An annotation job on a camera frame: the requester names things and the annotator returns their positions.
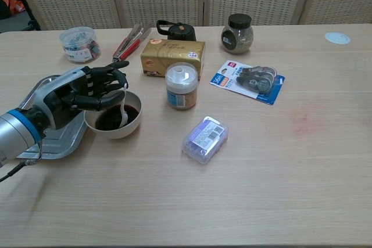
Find clear jar with white lid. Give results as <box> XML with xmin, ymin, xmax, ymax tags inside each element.
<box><xmin>165</xmin><ymin>62</ymin><xmax>199</xmax><ymax>111</ymax></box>

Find clear box with purple contents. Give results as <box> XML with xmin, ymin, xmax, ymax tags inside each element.
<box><xmin>181</xmin><ymin>116</ymin><xmax>229</xmax><ymax>165</ymax></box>

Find stainless steel tray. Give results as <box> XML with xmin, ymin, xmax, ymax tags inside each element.
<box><xmin>16</xmin><ymin>75</ymin><xmax>87</xmax><ymax>161</ymax></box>

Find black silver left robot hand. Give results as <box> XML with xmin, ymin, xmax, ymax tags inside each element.
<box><xmin>31</xmin><ymin>60</ymin><xmax>130</xmax><ymax>131</ymax></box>

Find correction tape blister pack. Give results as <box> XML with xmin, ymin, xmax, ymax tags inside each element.
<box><xmin>209</xmin><ymin>59</ymin><xmax>286</xmax><ymax>106</ymax></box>

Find black tripod stand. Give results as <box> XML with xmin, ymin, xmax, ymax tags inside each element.
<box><xmin>5</xmin><ymin>0</ymin><xmax>42</xmax><ymax>31</ymax></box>

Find metal tongs with red grips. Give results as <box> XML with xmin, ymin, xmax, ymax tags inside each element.
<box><xmin>112</xmin><ymin>23</ymin><xmax>152</xmax><ymax>64</ymax></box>

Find black teapot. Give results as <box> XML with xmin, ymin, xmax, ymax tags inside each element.
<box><xmin>156</xmin><ymin>20</ymin><xmax>198</xmax><ymax>42</ymax></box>

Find orange cloth item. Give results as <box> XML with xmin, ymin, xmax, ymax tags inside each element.
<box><xmin>0</xmin><ymin>0</ymin><xmax>26</xmax><ymax>19</ymax></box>

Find white bowl with dark liquid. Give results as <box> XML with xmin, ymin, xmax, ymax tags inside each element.
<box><xmin>83</xmin><ymin>90</ymin><xmax>143</xmax><ymax>140</ymax></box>

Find white cable grommet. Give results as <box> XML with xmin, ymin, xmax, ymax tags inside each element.
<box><xmin>324</xmin><ymin>31</ymin><xmax>352</xmax><ymax>45</ymax></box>

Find glass jar with black lid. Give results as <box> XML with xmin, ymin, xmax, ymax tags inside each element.
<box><xmin>221</xmin><ymin>13</ymin><xmax>255</xmax><ymax>55</ymax></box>

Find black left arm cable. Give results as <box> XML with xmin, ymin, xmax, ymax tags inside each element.
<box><xmin>0</xmin><ymin>142</ymin><xmax>43</xmax><ymax>184</ymax></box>

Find clear tub of binder clips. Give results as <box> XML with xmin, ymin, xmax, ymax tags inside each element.
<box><xmin>59</xmin><ymin>26</ymin><xmax>102</xmax><ymax>64</ymax></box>

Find white plastic spoon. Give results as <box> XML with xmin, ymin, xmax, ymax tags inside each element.
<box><xmin>118</xmin><ymin>82</ymin><xmax>128</xmax><ymax>129</ymax></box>

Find gold tissue pack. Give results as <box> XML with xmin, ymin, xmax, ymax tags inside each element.
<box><xmin>140</xmin><ymin>38</ymin><xmax>206</xmax><ymax>81</ymax></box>

